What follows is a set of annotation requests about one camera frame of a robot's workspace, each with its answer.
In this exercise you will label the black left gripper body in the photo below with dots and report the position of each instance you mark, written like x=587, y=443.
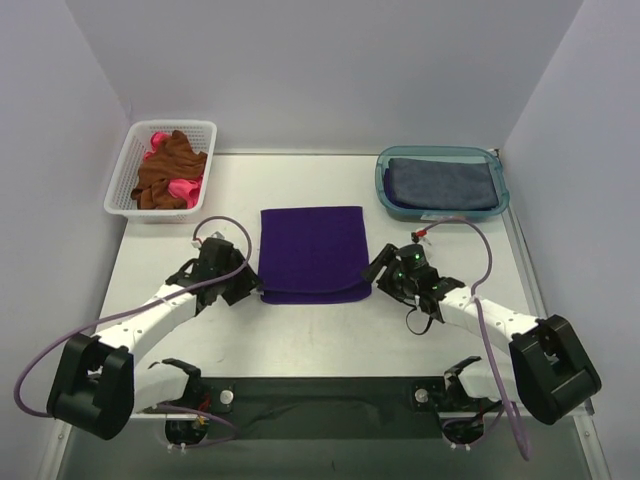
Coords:
x=239, y=282

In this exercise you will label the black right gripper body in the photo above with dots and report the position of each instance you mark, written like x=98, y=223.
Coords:
x=386, y=275

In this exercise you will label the purple towel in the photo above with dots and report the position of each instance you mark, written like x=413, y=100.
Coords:
x=313, y=256
x=386, y=187

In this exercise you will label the grey towel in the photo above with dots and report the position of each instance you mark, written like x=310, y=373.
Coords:
x=443, y=186

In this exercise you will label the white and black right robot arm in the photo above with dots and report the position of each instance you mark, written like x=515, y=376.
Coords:
x=551, y=373

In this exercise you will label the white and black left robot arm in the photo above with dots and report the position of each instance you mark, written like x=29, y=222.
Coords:
x=97, y=385

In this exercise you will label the pink red cloth in basket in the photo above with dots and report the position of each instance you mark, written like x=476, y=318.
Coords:
x=182, y=187

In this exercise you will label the brown cloth in basket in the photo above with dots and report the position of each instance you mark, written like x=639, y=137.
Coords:
x=165, y=165

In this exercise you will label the white plastic laundry basket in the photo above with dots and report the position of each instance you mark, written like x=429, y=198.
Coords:
x=201, y=134

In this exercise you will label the teal plastic bin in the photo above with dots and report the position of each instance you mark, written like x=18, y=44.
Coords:
x=456, y=154

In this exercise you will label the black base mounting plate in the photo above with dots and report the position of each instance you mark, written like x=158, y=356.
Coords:
x=330, y=408

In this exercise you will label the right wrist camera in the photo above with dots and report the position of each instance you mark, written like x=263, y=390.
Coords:
x=412, y=257

